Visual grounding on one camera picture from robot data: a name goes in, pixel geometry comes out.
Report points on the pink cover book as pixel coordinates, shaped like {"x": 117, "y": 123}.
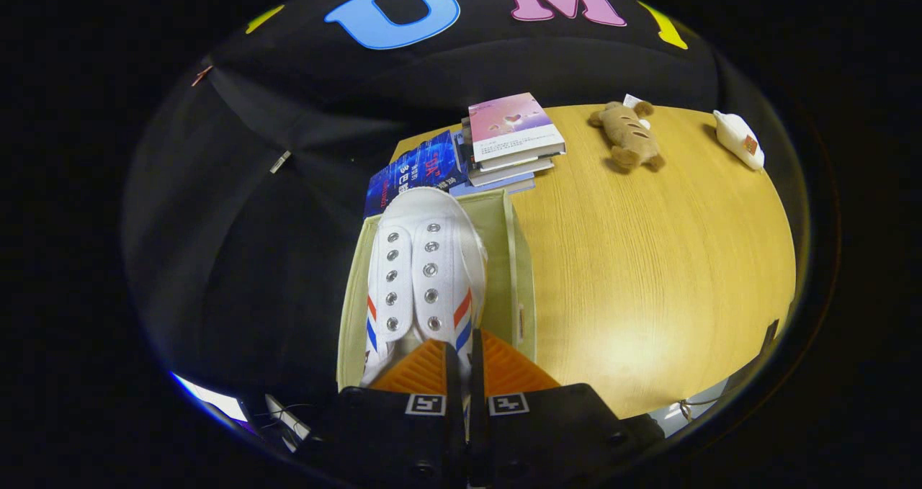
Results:
{"x": 508, "y": 122}

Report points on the green fabric storage box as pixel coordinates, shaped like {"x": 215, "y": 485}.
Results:
{"x": 497, "y": 237}

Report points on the brown plush toy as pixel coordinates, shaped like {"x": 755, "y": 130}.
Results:
{"x": 627, "y": 136}

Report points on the silver metal clip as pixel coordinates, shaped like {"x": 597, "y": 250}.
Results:
{"x": 280, "y": 161}

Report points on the white plush toy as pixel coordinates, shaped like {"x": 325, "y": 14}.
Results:
{"x": 735, "y": 136}

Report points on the white striped canvas shoe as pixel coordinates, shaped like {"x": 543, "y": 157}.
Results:
{"x": 425, "y": 215}

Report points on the dark blue book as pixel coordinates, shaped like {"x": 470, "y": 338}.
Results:
{"x": 418, "y": 168}

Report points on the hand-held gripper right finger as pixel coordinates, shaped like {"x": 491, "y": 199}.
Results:
{"x": 475, "y": 381}

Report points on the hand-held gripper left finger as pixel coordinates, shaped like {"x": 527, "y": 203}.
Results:
{"x": 452, "y": 377}

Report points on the copper coloured clip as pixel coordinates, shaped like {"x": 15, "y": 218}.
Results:
{"x": 202, "y": 75}

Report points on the light blue thin book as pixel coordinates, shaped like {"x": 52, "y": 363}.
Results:
{"x": 504, "y": 184}

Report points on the bright lit panel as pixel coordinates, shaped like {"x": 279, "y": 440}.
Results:
{"x": 212, "y": 399}

